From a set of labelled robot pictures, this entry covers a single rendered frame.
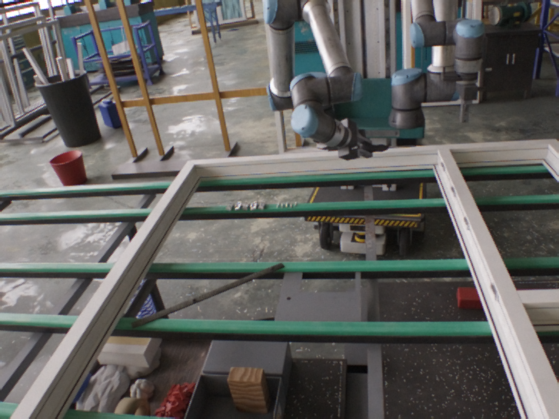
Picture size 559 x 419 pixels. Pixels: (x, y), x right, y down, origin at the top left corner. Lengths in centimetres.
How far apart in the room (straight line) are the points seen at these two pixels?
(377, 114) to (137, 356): 175
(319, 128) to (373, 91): 112
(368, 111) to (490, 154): 88
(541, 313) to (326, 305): 51
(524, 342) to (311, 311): 50
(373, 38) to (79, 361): 202
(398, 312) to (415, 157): 62
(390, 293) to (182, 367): 74
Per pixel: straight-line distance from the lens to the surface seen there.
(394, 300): 157
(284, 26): 195
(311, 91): 144
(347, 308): 116
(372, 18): 247
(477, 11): 520
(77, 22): 1014
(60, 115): 557
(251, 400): 126
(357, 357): 143
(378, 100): 248
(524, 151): 188
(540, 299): 113
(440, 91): 231
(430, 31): 176
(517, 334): 103
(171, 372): 146
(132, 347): 145
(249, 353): 131
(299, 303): 119
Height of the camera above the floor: 166
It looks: 31 degrees down
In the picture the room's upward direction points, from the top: 8 degrees counter-clockwise
